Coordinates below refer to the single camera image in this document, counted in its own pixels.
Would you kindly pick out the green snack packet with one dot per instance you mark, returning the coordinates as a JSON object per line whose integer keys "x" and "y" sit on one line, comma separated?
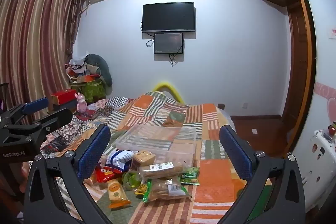
{"x": 190, "y": 175}

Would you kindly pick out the red box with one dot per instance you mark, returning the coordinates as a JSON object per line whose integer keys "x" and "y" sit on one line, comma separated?
{"x": 63, "y": 96}

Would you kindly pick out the striped patchwork blanket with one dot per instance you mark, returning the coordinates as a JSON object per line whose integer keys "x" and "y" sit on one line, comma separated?
{"x": 210, "y": 134}

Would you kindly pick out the small black wall monitor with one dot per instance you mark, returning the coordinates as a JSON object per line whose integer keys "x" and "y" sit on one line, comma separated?
{"x": 168, "y": 43}

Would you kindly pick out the long biscuit packet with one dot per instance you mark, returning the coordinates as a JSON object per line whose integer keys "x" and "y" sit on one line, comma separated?
{"x": 160, "y": 172}

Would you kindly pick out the white door with pink hearts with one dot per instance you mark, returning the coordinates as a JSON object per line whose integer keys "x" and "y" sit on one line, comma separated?
{"x": 325, "y": 61}

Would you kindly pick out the black wall television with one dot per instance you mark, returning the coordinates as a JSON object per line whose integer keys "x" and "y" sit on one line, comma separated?
{"x": 168, "y": 17}

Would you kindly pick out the dark flat box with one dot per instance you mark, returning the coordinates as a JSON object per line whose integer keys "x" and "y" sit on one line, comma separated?
{"x": 61, "y": 107}

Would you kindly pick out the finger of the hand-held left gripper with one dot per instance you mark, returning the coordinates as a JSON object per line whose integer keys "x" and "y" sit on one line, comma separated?
{"x": 59, "y": 117}
{"x": 35, "y": 105}

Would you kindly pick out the clear plastic container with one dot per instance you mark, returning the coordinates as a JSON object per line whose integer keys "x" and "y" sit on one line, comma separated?
{"x": 157, "y": 134}

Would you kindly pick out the white cabinet with stickers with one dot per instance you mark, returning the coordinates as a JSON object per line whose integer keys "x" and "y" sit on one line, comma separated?
{"x": 317, "y": 169}

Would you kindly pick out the clear bag of brown pastries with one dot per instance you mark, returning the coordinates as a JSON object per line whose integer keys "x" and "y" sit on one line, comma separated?
{"x": 165, "y": 188}

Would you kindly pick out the green jelly cup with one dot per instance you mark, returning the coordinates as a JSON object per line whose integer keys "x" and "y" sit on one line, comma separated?
{"x": 131, "y": 179}

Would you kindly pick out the yellow hoop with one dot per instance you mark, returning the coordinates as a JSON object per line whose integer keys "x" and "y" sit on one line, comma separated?
{"x": 163, "y": 85}

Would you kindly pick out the pink plush toy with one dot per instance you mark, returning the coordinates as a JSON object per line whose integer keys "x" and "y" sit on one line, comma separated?
{"x": 81, "y": 104}

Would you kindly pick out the red snack bag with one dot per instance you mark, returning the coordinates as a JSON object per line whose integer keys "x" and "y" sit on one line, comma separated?
{"x": 105, "y": 175}

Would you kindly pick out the dark patterned quilt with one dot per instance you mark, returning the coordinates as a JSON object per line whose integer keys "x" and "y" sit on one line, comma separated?
{"x": 105, "y": 108}

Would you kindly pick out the blue white snack bag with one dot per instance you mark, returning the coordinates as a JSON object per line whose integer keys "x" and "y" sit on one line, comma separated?
{"x": 119, "y": 159}

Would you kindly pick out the wooden wardrobe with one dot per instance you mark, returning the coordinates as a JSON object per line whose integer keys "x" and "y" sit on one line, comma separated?
{"x": 299, "y": 69}

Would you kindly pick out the striped curtain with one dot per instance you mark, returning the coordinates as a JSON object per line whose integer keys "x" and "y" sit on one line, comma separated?
{"x": 34, "y": 37}

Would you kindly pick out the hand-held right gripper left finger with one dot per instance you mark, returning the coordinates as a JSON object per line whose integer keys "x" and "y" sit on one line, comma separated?
{"x": 92, "y": 153}

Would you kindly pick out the clear bag of bread rolls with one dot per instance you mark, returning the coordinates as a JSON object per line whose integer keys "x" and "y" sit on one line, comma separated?
{"x": 143, "y": 159}

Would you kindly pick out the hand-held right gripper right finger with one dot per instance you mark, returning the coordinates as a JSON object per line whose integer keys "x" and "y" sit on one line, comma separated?
{"x": 236, "y": 153}

